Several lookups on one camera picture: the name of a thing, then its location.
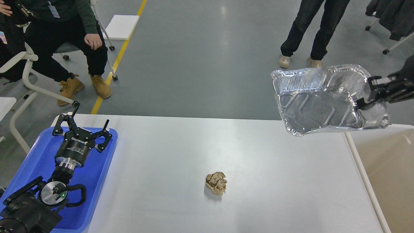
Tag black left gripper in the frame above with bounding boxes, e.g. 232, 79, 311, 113
52, 106, 113, 168

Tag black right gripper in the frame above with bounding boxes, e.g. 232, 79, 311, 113
356, 55, 414, 110

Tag aluminium foil tray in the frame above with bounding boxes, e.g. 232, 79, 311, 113
271, 64, 391, 136

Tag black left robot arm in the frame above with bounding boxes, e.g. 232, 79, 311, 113
1, 113, 118, 233

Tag blue plastic tray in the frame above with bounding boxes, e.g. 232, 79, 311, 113
1, 127, 118, 233

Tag beige plastic bin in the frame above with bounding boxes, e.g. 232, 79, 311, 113
345, 124, 414, 233

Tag white table at left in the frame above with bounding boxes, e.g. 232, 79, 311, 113
0, 96, 17, 142

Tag chair with dark jacket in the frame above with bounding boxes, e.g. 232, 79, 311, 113
365, 0, 414, 55

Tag standing person dark trousers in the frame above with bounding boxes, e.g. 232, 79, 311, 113
279, 0, 350, 69

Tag white foam board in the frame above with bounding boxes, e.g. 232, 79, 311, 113
103, 15, 139, 40

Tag seated person in green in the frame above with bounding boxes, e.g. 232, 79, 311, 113
19, 0, 112, 99

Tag crumpled brown paper ball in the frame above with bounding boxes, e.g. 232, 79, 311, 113
205, 172, 228, 196

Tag white chair frame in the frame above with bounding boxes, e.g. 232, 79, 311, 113
0, 0, 118, 153

